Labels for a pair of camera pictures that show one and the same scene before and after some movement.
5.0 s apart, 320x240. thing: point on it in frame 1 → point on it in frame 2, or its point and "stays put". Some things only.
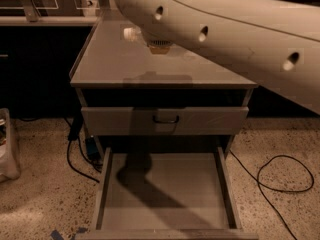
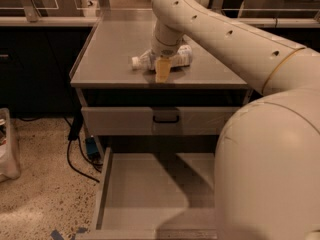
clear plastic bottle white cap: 131,33 → 146,61
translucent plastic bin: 9,169 stays put
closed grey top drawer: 138,120 stays put
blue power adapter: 93,150 stays put
